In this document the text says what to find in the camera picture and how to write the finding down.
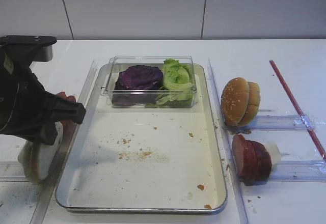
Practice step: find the clear left divider rail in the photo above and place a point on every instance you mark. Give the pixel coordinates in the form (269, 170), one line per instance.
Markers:
(58, 162)

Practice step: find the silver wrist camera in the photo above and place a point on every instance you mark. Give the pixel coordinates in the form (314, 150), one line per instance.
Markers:
(45, 54)

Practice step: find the bun top inner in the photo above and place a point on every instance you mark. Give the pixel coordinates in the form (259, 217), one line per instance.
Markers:
(253, 104)

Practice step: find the sesame bun top outer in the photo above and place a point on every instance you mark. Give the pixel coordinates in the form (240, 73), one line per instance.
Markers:
(234, 100)

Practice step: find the clear rail under bread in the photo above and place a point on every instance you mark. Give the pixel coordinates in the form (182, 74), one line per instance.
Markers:
(12, 171)

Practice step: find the stack of meat patties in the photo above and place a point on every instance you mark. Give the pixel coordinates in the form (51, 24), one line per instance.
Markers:
(253, 161)

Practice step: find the clear divider rail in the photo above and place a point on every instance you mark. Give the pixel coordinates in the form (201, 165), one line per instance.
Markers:
(243, 217)
(58, 162)

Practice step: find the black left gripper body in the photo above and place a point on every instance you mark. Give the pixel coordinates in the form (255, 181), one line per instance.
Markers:
(29, 111)

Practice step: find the green lettuce leaves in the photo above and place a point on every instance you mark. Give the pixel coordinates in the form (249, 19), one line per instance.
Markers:
(178, 86)

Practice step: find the clear rail under patties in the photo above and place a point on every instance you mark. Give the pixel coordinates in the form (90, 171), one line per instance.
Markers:
(299, 171)

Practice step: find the remaining bun bottom slices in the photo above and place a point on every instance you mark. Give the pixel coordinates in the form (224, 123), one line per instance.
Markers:
(36, 159)

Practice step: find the clear rail under buns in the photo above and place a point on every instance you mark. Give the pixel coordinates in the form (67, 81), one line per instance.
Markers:
(287, 122)

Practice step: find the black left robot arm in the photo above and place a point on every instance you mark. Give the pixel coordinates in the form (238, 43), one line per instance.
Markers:
(28, 111)

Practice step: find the purple cabbage leaves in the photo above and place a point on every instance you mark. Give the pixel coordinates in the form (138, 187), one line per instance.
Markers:
(136, 85)

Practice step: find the red plastic strip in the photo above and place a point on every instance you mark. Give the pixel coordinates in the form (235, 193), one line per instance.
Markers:
(299, 111)

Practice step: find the clear plastic vegetable box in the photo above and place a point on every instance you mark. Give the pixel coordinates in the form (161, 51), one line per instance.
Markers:
(120, 63)

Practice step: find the white pusher block patties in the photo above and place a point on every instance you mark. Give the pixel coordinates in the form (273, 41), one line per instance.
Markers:
(274, 152)

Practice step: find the clear right divider rail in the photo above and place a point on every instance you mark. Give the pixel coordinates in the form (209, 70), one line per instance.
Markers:
(243, 217)

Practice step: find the metal baking tray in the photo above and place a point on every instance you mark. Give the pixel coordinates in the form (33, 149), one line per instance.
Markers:
(144, 160)

